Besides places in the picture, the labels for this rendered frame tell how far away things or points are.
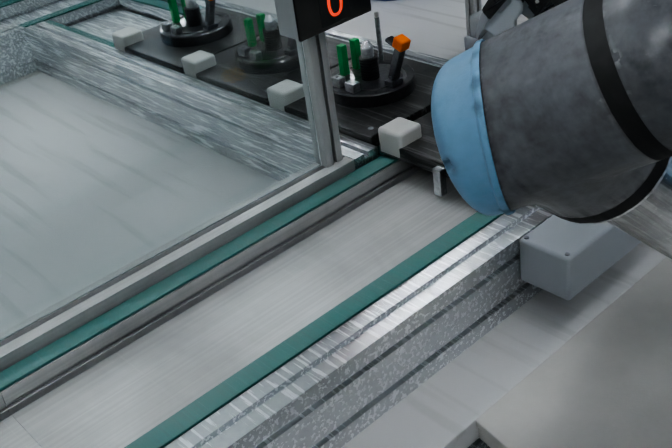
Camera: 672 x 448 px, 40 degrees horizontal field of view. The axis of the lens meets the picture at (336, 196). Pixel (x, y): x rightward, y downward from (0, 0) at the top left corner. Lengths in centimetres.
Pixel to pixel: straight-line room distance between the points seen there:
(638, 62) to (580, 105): 4
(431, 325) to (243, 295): 24
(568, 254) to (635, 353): 13
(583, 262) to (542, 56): 53
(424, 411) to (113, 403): 33
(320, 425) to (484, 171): 42
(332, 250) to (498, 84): 62
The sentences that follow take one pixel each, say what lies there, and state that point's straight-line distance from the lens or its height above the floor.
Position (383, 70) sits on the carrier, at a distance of 147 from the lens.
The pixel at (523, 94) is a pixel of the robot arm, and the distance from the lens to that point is 57.
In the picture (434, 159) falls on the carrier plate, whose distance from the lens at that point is 124.
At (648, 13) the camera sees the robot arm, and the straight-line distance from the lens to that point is 55.
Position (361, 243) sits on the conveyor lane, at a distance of 118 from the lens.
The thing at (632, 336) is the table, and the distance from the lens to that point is 111.
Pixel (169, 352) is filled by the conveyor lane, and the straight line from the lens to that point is 106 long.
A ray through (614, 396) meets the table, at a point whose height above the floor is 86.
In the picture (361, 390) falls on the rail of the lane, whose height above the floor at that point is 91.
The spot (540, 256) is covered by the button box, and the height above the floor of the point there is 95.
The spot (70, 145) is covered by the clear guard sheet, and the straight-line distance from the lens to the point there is 104.
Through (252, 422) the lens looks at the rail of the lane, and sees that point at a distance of 89.
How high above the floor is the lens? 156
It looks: 30 degrees down
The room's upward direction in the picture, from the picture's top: 9 degrees counter-clockwise
